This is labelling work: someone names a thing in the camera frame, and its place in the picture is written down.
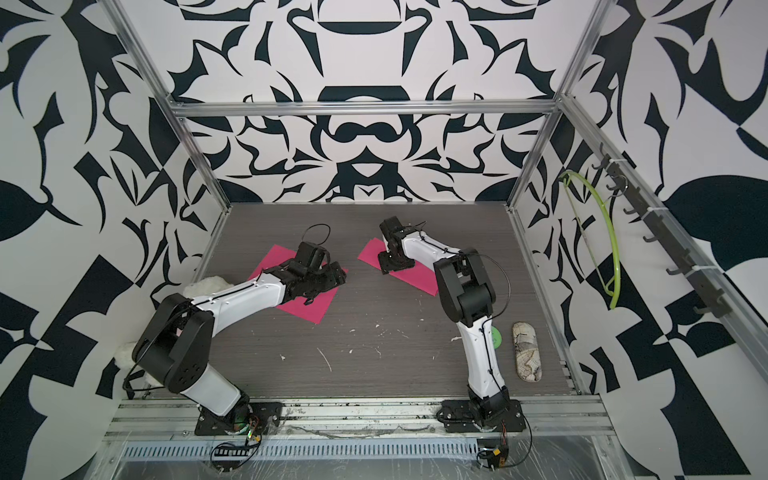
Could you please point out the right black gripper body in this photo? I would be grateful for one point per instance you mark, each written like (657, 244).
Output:
(388, 260)

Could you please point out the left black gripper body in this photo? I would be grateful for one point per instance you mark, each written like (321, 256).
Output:
(328, 278)

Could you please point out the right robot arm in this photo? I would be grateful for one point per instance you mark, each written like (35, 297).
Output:
(466, 295)

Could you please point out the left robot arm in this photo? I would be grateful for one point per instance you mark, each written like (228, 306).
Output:
(175, 346)

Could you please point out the green lidded jar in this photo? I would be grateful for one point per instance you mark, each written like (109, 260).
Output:
(496, 337)

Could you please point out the patterned cream pouch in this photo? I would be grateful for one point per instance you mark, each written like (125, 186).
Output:
(527, 352)

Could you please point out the green hoop hanger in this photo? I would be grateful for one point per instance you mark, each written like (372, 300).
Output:
(597, 232)

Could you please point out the right small electronics board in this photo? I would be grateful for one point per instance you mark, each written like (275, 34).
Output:
(493, 458)

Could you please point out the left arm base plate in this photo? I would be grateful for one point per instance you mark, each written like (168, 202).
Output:
(254, 418)

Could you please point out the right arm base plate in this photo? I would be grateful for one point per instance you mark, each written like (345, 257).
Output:
(466, 416)

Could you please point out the black wall hook rail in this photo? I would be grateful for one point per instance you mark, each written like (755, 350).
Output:
(666, 231)

